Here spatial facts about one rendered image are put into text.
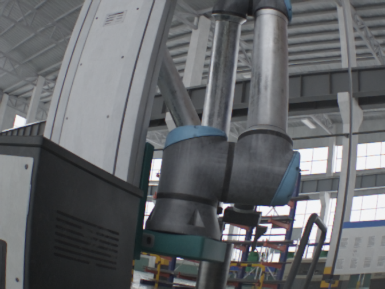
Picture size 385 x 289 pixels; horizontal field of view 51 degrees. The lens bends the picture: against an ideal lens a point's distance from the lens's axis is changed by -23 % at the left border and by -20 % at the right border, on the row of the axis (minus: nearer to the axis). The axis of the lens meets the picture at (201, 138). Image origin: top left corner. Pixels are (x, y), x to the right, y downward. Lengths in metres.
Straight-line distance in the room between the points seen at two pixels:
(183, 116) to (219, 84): 0.27
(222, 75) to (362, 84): 11.16
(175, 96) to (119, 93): 0.55
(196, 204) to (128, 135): 0.22
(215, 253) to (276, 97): 0.44
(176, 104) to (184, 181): 0.61
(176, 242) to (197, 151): 0.23
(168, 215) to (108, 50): 0.47
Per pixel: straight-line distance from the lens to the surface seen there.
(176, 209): 1.16
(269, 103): 1.29
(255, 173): 1.18
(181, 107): 1.74
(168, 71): 1.74
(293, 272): 1.74
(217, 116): 1.52
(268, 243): 11.27
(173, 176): 1.18
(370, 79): 12.55
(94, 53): 1.35
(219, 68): 1.52
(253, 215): 1.70
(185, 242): 1.13
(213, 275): 1.89
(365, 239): 9.43
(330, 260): 11.89
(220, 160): 1.18
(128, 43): 1.28
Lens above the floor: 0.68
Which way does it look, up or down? 16 degrees up
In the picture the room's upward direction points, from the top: 8 degrees clockwise
